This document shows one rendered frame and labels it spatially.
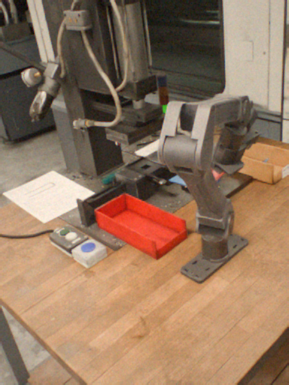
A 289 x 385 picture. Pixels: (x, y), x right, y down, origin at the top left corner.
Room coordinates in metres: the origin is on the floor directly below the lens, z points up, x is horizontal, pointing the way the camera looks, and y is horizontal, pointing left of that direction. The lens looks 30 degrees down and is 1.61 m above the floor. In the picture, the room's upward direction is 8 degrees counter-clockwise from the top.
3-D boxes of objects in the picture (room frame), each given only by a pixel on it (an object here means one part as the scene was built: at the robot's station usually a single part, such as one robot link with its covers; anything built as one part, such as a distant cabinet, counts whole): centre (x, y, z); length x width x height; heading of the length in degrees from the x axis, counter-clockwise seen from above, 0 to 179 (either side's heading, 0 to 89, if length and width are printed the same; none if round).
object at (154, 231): (1.01, 0.03, 0.93); 0.25 x 0.12 x 0.06; 39
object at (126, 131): (1.30, 0.04, 1.22); 0.26 x 0.18 x 0.30; 39
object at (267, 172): (1.29, -0.37, 0.93); 0.25 x 0.13 x 0.08; 39
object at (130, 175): (1.26, -0.02, 0.98); 0.20 x 0.10 x 0.01; 129
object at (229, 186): (1.20, -0.23, 0.91); 0.17 x 0.16 x 0.02; 129
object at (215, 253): (0.85, -0.15, 0.94); 0.20 x 0.07 x 0.08; 129
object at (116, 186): (1.15, 0.12, 0.95); 0.15 x 0.03 x 0.10; 129
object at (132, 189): (1.26, -0.02, 0.94); 0.20 x 0.10 x 0.07; 129
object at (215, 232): (0.86, -0.15, 1.00); 0.09 x 0.06 x 0.06; 55
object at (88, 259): (0.93, 0.17, 0.90); 0.07 x 0.07 x 0.06; 39
